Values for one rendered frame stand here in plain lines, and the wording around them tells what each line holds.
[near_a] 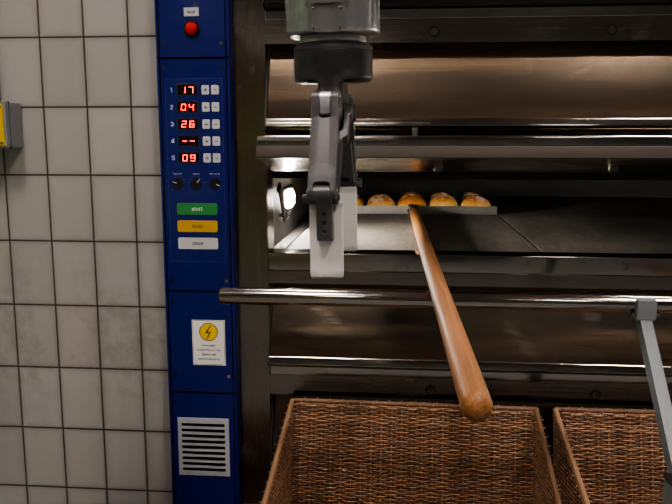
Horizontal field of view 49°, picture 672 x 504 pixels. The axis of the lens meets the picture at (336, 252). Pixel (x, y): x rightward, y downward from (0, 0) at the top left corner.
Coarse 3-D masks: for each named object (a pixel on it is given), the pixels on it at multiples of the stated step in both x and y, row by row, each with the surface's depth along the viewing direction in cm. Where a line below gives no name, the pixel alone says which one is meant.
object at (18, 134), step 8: (0, 104) 158; (8, 104) 159; (16, 104) 162; (0, 112) 158; (8, 112) 159; (16, 112) 162; (0, 120) 158; (8, 120) 159; (16, 120) 163; (0, 128) 158; (8, 128) 159; (16, 128) 163; (0, 136) 159; (8, 136) 159; (16, 136) 163; (0, 144) 159; (8, 144) 159; (16, 144) 163
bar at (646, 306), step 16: (224, 288) 129; (240, 288) 129; (256, 288) 129; (272, 288) 129; (288, 288) 129; (304, 288) 129; (256, 304) 129; (272, 304) 129; (288, 304) 128; (304, 304) 128; (320, 304) 128; (336, 304) 127; (352, 304) 127; (368, 304) 127; (384, 304) 126; (400, 304) 126; (416, 304) 126; (432, 304) 126; (464, 304) 125; (480, 304) 125; (496, 304) 125; (512, 304) 124; (528, 304) 124; (544, 304) 124; (560, 304) 124; (576, 304) 123; (592, 304) 123; (608, 304) 123; (624, 304) 123; (640, 304) 122; (656, 304) 121; (640, 320) 122; (640, 336) 122; (656, 352) 118; (656, 368) 117; (656, 384) 115; (656, 400) 114; (656, 416) 114
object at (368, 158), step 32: (288, 160) 150; (384, 160) 148; (416, 160) 147; (448, 160) 147; (480, 160) 146; (512, 160) 145; (544, 160) 145; (576, 160) 144; (608, 160) 143; (640, 160) 143
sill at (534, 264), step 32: (288, 256) 165; (352, 256) 163; (384, 256) 163; (416, 256) 162; (448, 256) 162; (480, 256) 161; (512, 256) 160; (544, 256) 160; (576, 256) 160; (608, 256) 160; (640, 256) 160
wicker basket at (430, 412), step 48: (288, 432) 158; (336, 432) 165; (384, 432) 164; (432, 432) 162; (480, 432) 162; (528, 432) 161; (288, 480) 161; (384, 480) 163; (432, 480) 161; (480, 480) 160; (528, 480) 160
